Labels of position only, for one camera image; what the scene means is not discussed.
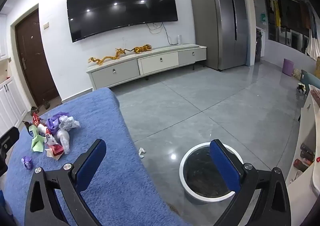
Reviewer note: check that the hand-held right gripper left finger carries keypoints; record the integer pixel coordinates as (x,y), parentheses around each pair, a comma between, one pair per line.
(91,163)

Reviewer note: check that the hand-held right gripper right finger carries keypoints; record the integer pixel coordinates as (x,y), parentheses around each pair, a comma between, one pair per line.
(223,166)

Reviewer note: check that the white paper towel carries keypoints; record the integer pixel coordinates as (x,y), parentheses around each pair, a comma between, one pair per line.
(41,128)

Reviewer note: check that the tan and pink paper wrapper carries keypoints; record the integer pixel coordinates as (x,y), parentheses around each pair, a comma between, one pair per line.
(56,151)

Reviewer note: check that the white round trash bin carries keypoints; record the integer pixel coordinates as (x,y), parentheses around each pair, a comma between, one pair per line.
(190,192)

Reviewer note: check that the dark brown wrapper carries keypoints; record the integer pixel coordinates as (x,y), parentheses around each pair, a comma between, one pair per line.
(26,124)

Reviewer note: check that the green paper sheet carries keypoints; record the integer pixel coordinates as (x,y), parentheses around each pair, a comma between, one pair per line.
(37,142)

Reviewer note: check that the small purple wrapper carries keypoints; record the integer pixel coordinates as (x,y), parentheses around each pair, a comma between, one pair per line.
(27,163)

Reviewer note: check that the white panelled cabinet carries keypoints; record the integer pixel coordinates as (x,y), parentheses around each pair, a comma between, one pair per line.
(10,106)

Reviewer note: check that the red snack wrapper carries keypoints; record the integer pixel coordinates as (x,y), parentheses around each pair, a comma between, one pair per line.
(36,119)

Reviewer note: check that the clear plastic bag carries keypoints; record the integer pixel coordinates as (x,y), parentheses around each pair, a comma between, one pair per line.
(63,141)

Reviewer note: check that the blue fluffy blanket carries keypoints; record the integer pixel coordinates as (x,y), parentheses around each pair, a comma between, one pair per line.
(120,191)

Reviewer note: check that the red and white snack packet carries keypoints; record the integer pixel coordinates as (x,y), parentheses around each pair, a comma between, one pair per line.
(49,136)

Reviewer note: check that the crumpled grey plastic bag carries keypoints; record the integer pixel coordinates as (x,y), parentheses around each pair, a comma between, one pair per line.
(68,123)

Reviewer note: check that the purple plastic bag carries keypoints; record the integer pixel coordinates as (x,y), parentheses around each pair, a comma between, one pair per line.
(53,123)

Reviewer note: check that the small white tissue scrap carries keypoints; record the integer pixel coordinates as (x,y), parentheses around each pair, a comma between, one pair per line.
(142,152)

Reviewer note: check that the brown entrance door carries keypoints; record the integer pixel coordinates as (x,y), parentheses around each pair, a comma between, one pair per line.
(35,60)

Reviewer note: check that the white side table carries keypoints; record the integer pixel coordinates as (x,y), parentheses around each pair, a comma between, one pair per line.
(306,126)

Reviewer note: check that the long golden dragon ornament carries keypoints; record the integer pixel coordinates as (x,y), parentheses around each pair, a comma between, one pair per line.
(108,57)

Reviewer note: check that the white television cabinet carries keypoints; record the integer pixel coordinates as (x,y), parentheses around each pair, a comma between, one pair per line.
(155,62)

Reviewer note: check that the teal chair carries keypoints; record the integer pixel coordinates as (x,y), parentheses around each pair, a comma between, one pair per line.
(311,79)

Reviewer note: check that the grey washing machine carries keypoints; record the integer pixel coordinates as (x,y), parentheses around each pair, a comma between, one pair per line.
(259,43)

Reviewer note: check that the white power strip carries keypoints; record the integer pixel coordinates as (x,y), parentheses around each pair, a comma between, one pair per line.
(178,39)

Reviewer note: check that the grey double-door refrigerator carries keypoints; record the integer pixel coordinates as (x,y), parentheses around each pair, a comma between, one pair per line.
(220,23)

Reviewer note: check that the yellow hanging garment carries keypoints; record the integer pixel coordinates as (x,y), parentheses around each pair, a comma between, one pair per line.
(276,13)

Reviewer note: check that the wall light switch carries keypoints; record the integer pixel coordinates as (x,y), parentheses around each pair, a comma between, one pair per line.
(46,25)

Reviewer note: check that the black wall television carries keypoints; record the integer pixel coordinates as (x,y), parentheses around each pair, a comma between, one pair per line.
(120,3)

